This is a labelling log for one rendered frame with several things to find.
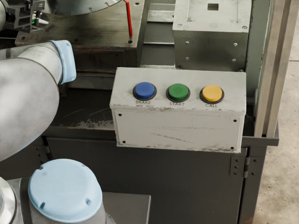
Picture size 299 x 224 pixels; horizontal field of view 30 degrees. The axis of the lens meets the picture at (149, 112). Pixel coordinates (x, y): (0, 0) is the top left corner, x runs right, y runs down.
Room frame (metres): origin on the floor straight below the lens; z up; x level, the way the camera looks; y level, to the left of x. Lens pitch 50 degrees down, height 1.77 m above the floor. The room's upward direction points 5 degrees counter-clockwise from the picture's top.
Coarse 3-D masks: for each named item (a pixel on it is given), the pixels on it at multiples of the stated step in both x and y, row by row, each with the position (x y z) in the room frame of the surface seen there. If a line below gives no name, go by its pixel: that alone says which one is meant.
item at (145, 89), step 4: (140, 84) 0.79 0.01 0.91; (144, 84) 0.79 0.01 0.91; (148, 84) 0.79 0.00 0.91; (136, 88) 0.78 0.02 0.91; (140, 88) 0.78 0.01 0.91; (144, 88) 0.78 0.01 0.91; (148, 88) 0.78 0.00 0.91; (152, 88) 0.78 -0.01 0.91; (136, 92) 0.77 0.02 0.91; (140, 92) 0.77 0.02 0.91; (144, 92) 0.77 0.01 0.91; (148, 92) 0.77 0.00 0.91; (152, 92) 0.77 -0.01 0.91; (140, 96) 0.76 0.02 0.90; (144, 96) 0.76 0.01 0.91; (148, 96) 0.76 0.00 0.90
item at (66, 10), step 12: (48, 0) 1.04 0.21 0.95; (60, 0) 1.03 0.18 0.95; (72, 0) 1.03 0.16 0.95; (84, 0) 1.03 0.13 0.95; (96, 0) 1.02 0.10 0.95; (108, 0) 1.02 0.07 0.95; (120, 0) 1.02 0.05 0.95; (48, 12) 0.99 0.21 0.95; (60, 12) 0.99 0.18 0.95; (84, 12) 0.98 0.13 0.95
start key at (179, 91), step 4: (176, 84) 0.78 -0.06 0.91; (180, 84) 0.78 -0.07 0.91; (172, 88) 0.77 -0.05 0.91; (176, 88) 0.77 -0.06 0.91; (180, 88) 0.77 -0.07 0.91; (184, 88) 0.77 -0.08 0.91; (172, 92) 0.76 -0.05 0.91; (176, 92) 0.76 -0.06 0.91; (180, 92) 0.76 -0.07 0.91; (184, 92) 0.76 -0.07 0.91; (172, 96) 0.75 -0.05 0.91; (176, 96) 0.75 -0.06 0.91; (180, 96) 0.75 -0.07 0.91; (184, 96) 0.75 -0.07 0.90
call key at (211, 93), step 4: (204, 88) 0.76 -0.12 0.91; (208, 88) 0.76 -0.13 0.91; (212, 88) 0.76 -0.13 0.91; (216, 88) 0.76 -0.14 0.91; (220, 88) 0.76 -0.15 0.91; (204, 92) 0.75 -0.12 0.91; (208, 92) 0.75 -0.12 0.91; (212, 92) 0.75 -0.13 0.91; (216, 92) 0.75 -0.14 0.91; (220, 92) 0.75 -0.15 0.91; (204, 96) 0.74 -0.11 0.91; (208, 96) 0.74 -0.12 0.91; (212, 96) 0.74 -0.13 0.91; (216, 96) 0.74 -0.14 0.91; (220, 96) 0.74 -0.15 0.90; (208, 100) 0.74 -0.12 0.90; (212, 100) 0.73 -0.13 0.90; (216, 100) 0.73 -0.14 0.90
